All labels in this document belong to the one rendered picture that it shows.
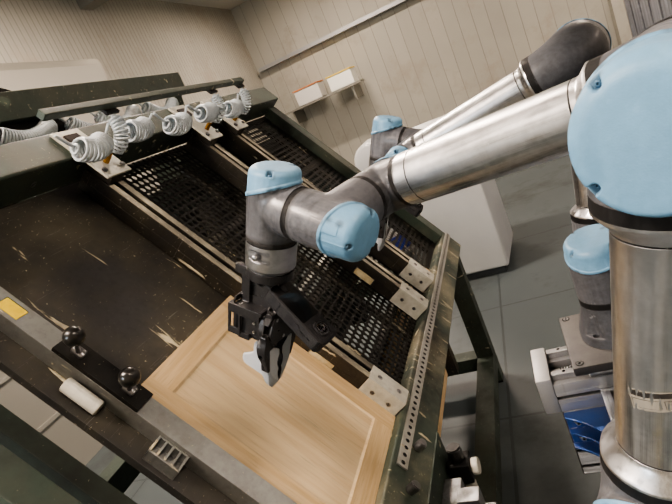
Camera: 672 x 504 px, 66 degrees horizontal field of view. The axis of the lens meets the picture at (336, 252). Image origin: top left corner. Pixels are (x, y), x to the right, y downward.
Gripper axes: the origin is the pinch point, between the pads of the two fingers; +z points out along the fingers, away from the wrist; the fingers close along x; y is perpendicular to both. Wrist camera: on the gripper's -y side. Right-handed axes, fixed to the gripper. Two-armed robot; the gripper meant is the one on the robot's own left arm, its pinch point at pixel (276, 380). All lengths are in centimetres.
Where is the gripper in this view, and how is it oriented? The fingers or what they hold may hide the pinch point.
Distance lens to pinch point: 87.0
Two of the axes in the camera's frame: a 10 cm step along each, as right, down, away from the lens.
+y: -8.8, -2.7, 3.9
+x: -4.7, 3.3, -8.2
